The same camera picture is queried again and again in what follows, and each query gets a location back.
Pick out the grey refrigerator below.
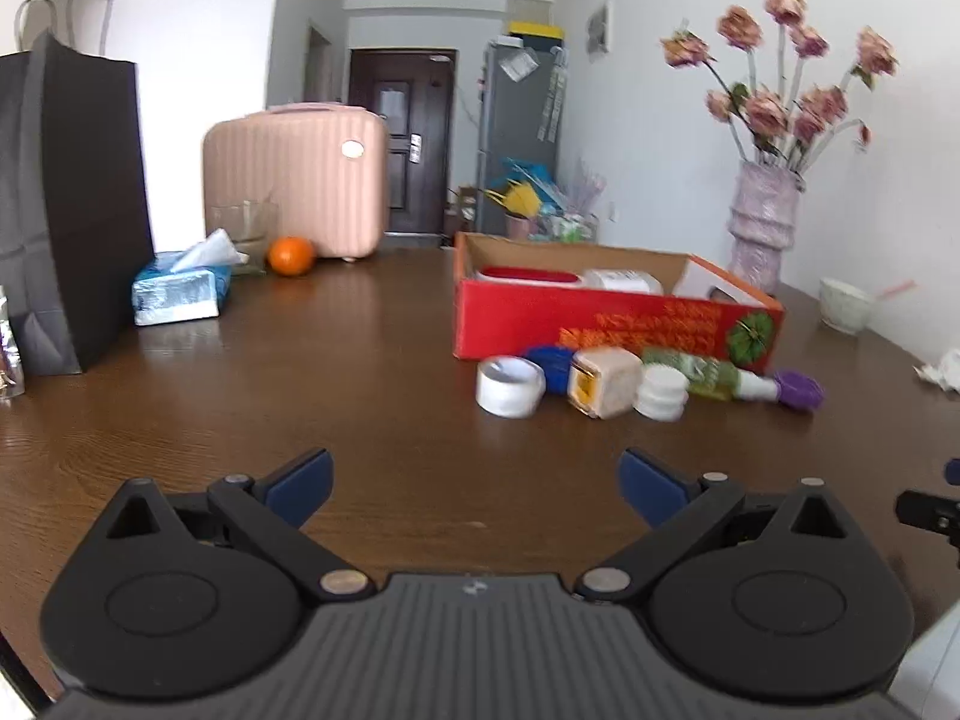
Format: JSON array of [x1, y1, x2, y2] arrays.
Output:
[[477, 34, 568, 236]]

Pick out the beige cube block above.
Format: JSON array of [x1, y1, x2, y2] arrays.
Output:
[[568, 346, 643, 419]]

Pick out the white tape roll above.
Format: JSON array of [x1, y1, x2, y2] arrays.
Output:
[[475, 356, 547, 419]]

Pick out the purple gear cap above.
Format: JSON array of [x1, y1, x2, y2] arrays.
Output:
[[773, 371, 825, 413]]

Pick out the white ridged jar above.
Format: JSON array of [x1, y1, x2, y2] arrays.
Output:
[[635, 364, 690, 422]]

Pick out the pale green bowl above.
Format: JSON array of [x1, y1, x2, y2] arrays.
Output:
[[818, 278, 875, 337]]

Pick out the blue tissue pack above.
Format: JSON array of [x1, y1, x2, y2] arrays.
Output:
[[132, 229, 249, 327]]

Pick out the yellow blue box on fridge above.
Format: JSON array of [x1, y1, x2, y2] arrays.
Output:
[[508, 20, 565, 43]]

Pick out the blue gear cap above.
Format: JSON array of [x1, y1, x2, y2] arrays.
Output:
[[524, 346, 576, 397]]

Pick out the clutter pile by fridge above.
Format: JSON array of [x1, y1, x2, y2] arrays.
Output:
[[444, 160, 607, 244]]

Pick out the wall electrical panel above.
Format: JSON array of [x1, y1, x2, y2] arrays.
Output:
[[586, 0, 613, 60]]

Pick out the wooden round table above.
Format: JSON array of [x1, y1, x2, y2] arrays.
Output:
[[2, 250, 958, 679]]

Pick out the green spray bottle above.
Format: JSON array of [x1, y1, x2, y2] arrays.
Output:
[[641, 346, 779, 401]]

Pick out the pink ribbed suitcase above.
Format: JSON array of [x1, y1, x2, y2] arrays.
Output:
[[202, 103, 389, 260]]

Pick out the pink spoon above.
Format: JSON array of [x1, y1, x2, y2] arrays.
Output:
[[874, 280, 918, 302]]

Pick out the purple textured vase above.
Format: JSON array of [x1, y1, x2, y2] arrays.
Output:
[[727, 163, 800, 294]]

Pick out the dried pink roses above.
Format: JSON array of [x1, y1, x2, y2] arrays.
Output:
[[661, 0, 900, 181]]

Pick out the black paper bag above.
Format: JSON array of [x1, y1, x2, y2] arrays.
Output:
[[2, 31, 155, 376]]

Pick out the white pill bottle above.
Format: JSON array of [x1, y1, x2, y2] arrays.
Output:
[[581, 268, 664, 296]]

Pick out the silver snack packet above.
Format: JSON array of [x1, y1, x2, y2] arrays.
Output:
[[0, 288, 25, 400]]

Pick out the clear glass cup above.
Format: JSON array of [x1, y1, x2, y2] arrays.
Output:
[[205, 200, 278, 275]]

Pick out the crumpled white tissue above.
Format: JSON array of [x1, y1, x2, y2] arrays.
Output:
[[914, 348, 960, 394]]

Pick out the dark brown door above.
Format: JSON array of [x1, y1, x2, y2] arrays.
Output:
[[348, 49, 457, 239]]

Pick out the orange fruit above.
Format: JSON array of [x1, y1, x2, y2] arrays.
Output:
[[267, 236, 316, 278]]

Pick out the red cardboard box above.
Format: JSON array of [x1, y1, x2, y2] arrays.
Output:
[[452, 234, 784, 372]]

